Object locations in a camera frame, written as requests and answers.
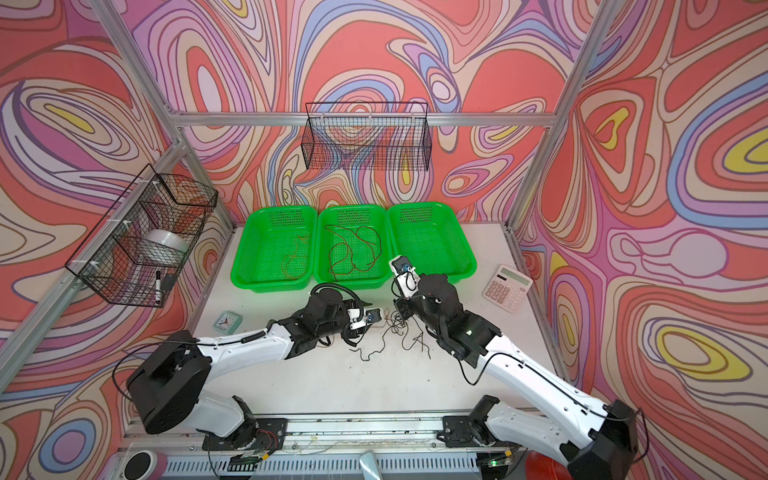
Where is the cable bundle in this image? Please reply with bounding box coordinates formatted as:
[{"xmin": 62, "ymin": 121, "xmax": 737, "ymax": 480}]
[{"xmin": 350, "ymin": 305, "xmax": 433, "ymax": 362}]

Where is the red orange cable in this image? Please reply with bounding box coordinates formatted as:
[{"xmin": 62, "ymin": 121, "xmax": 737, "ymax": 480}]
[{"xmin": 323, "ymin": 223, "xmax": 385, "ymax": 283}]

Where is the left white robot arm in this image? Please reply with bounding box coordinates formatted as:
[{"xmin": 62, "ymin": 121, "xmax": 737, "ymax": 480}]
[{"xmin": 126, "ymin": 283, "xmax": 382, "ymax": 438}]

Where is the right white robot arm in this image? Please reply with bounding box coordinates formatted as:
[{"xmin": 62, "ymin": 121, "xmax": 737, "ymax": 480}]
[{"xmin": 393, "ymin": 272, "xmax": 639, "ymax": 479}]

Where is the right green plastic basket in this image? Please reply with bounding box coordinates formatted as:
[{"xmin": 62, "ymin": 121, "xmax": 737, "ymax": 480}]
[{"xmin": 387, "ymin": 202, "xmax": 477, "ymax": 283}]

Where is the green plastic basket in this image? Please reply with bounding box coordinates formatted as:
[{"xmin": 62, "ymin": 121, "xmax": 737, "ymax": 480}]
[
  {"xmin": 230, "ymin": 206, "xmax": 318, "ymax": 293},
  {"xmin": 387, "ymin": 202, "xmax": 477, "ymax": 283},
  {"xmin": 313, "ymin": 205, "xmax": 393, "ymax": 290}
]

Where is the white pink calculator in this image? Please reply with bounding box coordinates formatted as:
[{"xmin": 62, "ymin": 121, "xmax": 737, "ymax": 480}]
[{"xmin": 483, "ymin": 265, "xmax": 533, "ymax": 313}]

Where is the middle green plastic basket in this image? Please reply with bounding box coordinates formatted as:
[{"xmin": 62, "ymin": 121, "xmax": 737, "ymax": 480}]
[{"xmin": 313, "ymin": 205, "xmax": 393, "ymax": 290}]

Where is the left green plastic basket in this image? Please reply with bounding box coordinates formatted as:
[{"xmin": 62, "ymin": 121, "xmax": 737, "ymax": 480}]
[{"xmin": 230, "ymin": 206, "xmax": 318, "ymax": 293}]

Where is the small green alarm clock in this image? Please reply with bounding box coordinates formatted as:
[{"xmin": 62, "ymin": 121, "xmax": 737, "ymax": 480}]
[{"xmin": 213, "ymin": 311, "xmax": 242, "ymax": 335}]

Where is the red bucket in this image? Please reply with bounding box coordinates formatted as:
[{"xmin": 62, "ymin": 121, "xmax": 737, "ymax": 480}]
[{"xmin": 525, "ymin": 452, "xmax": 572, "ymax": 480}]

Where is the grey round speaker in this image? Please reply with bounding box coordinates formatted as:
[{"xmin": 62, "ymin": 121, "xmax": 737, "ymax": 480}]
[{"xmin": 122, "ymin": 450, "xmax": 168, "ymax": 480}]

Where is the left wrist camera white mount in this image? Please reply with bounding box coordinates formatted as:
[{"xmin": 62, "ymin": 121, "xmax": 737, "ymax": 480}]
[{"xmin": 347, "ymin": 308, "xmax": 381, "ymax": 331}]

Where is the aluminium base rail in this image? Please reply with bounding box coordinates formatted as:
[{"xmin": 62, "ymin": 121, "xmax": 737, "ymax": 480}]
[{"xmin": 132, "ymin": 406, "xmax": 568, "ymax": 479}]

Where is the black wire basket back wall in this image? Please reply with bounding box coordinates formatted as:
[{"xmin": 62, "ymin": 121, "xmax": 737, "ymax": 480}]
[{"xmin": 301, "ymin": 100, "xmax": 432, "ymax": 172}]

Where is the black wire basket wall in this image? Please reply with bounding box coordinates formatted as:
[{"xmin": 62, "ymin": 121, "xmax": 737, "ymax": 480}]
[
  {"xmin": 65, "ymin": 165, "xmax": 218, "ymax": 308},
  {"xmin": 301, "ymin": 100, "xmax": 432, "ymax": 172}
]

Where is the black wire basket left wall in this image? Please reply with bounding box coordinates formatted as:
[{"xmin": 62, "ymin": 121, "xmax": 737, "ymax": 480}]
[{"xmin": 65, "ymin": 165, "xmax": 218, "ymax": 308}]

